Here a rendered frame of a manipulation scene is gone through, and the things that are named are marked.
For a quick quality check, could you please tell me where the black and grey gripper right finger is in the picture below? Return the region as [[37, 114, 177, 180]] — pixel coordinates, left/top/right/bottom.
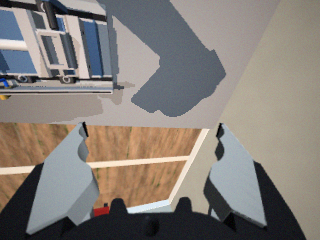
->
[[203, 123, 306, 240]]

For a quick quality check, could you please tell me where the grey block with rectangular pocket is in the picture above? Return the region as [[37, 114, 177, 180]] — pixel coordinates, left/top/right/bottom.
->
[[35, 29, 77, 70]]

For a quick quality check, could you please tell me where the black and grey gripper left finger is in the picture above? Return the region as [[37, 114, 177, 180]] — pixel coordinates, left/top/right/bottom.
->
[[0, 122, 100, 240]]

